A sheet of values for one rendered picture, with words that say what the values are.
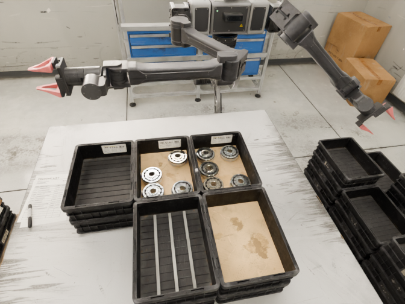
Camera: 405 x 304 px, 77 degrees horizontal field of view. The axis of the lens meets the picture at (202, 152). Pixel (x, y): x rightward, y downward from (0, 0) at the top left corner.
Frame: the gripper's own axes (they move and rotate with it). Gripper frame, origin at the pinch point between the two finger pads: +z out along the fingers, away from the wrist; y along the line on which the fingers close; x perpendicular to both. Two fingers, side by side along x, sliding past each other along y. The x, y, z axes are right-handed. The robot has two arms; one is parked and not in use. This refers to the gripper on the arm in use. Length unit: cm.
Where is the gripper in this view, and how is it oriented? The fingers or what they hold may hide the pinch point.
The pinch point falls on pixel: (35, 78)
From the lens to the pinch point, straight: 96.3
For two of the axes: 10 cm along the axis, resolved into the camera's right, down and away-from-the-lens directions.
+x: -2.1, -6.9, 6.9
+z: -9.8, 1.1, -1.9
